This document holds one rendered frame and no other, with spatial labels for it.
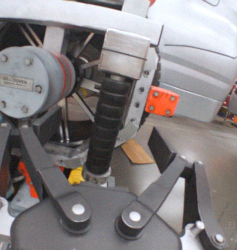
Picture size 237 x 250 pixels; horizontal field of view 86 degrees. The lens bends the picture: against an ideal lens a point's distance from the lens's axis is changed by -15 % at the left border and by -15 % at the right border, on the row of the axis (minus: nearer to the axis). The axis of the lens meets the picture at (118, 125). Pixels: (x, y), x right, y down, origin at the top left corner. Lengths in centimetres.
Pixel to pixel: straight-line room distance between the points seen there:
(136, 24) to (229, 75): 88
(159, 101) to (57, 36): 32
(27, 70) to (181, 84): 74
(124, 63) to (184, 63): 70
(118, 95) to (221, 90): 88
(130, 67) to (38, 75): 16
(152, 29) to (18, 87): 23
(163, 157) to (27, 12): 25
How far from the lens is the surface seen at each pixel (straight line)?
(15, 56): 29
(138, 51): 17
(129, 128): 42
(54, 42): 42
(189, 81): 87
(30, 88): 28
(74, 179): 55
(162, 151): 17
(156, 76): 49
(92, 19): 21
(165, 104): 43
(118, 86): 17
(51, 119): 18
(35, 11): 23
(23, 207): 86
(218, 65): 97
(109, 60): 17
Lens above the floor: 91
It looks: 20 degrees down
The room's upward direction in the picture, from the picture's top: 15 degrees clockwise
